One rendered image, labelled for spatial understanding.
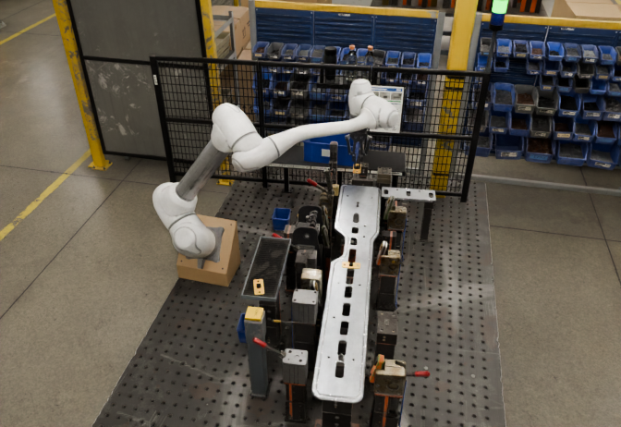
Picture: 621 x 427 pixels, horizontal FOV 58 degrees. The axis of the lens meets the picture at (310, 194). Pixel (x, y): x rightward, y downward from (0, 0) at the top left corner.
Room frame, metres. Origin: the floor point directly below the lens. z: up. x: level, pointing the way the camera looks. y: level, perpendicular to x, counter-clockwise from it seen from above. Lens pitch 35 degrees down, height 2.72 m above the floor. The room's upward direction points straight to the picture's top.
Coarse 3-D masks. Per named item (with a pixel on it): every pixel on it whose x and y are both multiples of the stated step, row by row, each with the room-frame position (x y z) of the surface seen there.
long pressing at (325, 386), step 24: (360, 192) 2.51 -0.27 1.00; (336, 216) 2.29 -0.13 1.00; (360, 216) 2.30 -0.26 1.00; (360, 240) 2.10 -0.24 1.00; (336, 264) 1.93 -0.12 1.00; (360, 264) 1.93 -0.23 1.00; (336, 288) 1.77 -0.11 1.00; (360, 288) 1.77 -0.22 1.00; (336, 312) 1.63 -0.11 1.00; (360, 312) 1.63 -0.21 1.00; (336, 336) 1.51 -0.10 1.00; (360, 336) 1.51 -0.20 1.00; (336, 360) 1.39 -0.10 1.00; (360, 360) 1.39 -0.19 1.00; (312, 384) 1.28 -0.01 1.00; (336, 384) 1.28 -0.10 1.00; (360, 384) 1.29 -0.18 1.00
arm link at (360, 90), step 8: (360, 80) 2.33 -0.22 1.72; (368, 80) 2.34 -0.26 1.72; (352, 88) 2.31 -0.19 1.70; (360, 88) 2.29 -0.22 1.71; (368, 88) 2.30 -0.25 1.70; (352, 96) 2.30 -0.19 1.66; (360, 96) 2.28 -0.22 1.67; (368, 96) 2.27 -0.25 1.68; (352, 104) 2.29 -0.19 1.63; (360, 104) 2.25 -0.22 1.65; (352, 112) 2.30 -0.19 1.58
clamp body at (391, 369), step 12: (384, 360) 1.34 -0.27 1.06; (396, 360) 1.34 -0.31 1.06; (384, 372) 1.29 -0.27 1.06; (396, 372) 1.29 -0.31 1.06; (384, 384) 1.28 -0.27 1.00; (396, 384) 1.28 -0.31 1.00; (384, 396) 1.29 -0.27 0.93; (396, 396) 1.27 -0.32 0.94; (372, 408) 1.34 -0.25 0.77; (384, 408) 1.28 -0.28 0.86; (396, 408) 1.28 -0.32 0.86; (372, 420) 1.29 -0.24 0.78; (384, 420) 1.28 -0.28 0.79; (396, 420) 1.27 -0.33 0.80
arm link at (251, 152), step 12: (252, 132) 2.08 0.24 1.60; (240, 144) 2.02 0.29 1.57; (252, 144) 2.03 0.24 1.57; (264, 144) 2.04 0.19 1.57; (240, 156) 1.99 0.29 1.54; (252, 156) 1.99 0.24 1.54; (264, 156) 2.00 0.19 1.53; (276, 156) 2.04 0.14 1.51; (240, 168) 1.97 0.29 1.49; (252, 168) 1.98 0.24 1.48
